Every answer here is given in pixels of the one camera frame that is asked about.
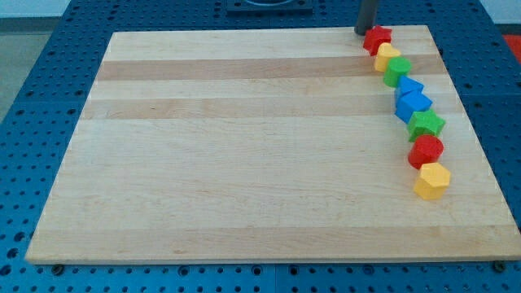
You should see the red star block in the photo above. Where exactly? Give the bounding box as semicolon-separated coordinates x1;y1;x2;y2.
363;25;392;56

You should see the green star block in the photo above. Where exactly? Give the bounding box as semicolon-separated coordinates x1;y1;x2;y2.
407;109;446;142

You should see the wooden board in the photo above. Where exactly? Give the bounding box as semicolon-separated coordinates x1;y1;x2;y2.
25;25;520;265

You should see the yellow heart block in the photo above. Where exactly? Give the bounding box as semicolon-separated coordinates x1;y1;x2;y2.
374;42;401;72

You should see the blue triangle block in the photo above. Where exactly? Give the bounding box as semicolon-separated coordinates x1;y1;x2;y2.
394;76;424;103

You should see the blue cube block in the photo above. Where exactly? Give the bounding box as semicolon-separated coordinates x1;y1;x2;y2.
395;91;432;124

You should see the green cylinder block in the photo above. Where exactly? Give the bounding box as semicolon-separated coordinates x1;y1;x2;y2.
383;56;412;88

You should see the red cylinder block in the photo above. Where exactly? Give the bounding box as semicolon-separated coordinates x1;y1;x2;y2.
408;134;444;169

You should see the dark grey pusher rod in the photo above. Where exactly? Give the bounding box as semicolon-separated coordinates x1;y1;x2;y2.
354;0;379;36

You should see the yellow hexagon block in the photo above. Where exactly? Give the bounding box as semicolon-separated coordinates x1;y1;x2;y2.
413;162;451;200

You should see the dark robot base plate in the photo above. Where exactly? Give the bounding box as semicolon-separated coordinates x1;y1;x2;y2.
224;0;314;15

